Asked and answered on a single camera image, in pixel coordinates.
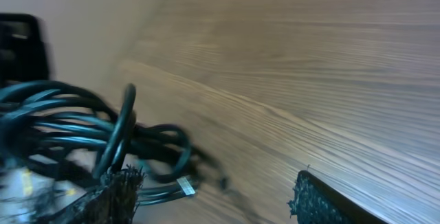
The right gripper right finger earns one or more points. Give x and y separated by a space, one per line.
315 202

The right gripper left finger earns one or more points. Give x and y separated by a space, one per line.
113 200

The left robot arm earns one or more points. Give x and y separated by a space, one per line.
23 50

